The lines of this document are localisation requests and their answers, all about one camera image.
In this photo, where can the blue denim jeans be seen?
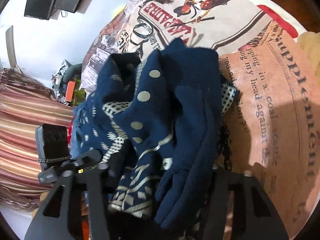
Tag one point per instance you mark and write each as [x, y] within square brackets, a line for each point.
[76, 135]

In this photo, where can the newspaper print bed sheet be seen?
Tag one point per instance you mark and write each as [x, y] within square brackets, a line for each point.
[274, 123]

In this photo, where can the orange box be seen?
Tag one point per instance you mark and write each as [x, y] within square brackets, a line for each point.
[70, 91]

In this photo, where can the green patterned bag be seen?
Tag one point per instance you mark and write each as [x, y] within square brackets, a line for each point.
[79, 94]

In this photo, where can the navy patterned cloth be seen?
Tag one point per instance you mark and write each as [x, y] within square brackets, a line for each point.
[168, 108]

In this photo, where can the dark teal plush cushion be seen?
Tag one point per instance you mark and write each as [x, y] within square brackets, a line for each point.
[72, 73]

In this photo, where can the tan fluffy blanket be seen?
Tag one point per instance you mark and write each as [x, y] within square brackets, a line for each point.
[309, 42]

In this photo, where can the striped pink curtain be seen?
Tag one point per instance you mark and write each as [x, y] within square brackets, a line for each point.
[26, 104]

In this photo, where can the person's left hand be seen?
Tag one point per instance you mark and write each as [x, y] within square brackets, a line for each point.
[43, 196]

